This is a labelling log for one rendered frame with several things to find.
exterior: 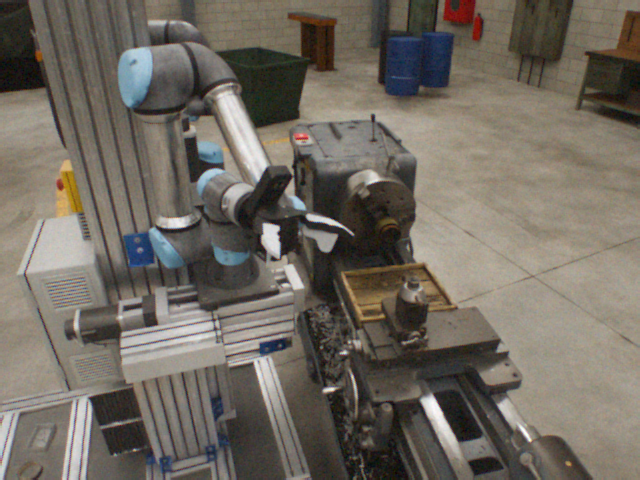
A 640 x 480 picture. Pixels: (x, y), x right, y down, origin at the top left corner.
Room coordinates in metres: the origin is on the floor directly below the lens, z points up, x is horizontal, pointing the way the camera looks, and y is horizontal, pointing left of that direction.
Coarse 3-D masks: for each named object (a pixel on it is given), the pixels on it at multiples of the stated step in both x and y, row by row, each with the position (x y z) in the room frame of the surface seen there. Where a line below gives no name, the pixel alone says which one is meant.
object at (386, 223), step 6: (378, 222) 1.57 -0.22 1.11; (384, 222) 1.56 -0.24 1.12; (390, 222) 1.55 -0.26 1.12; (396, 222) 1.58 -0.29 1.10; (378, 228) 1.55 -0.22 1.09; (384, 228) 1.53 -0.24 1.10; (390, 228) 1.52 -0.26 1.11; (396, 228) 1.53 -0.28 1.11; (378, 234) 1.54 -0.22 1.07; (384, 234) 1.52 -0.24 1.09; (390, 234) 1.57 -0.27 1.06; (396, 234) 1.54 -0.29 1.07; (384, 240) 1.52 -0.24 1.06; (390, 240) 1.54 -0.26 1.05; (396, 240) 1.53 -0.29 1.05
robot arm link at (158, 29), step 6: (150, 24) 1.60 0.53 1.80; (156, 24) 1.60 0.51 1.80; (162, 24) 1.59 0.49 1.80; (168, 24) 1.59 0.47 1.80; (150, 30) 1.58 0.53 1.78; (156, 30) 1.58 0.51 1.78; (162, 30) 1.58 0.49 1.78; (150, 36) 1.57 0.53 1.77; (156, 36) 1.57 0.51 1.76; (162, 36) 1.57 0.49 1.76; (156, 42) 1.57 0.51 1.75; (162, 42) 1.57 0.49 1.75; (168, 42) 1.57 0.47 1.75
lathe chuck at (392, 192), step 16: (368, 176) 1.71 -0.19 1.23; (352, 192) 1.66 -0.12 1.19; (384, 192) 1.67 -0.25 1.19; (400, 192) 1.68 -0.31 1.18; (336, 208) 1.71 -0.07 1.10; (352, 208) 1.64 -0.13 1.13; (384, 208) 1.75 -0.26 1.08; (400, 208) 1.68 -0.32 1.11; (352, 224) 1.65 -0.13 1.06; (368, 224) 1.66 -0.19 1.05; (352, 240) 1.65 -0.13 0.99
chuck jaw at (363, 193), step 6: (360, 186) 1.67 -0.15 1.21; (360, 192) 1.65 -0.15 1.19; (366, 192) 1.64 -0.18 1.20; (366, 198) 1.61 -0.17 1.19; (372, 198) 1.62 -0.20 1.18; (366, 204) 1.61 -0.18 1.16; (372, 204) 1.62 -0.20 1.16; (372, 210) 1.60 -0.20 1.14; (378, 210) 1.60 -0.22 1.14; (378, 216) 1.58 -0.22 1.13; (384, 216) 1.59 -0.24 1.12
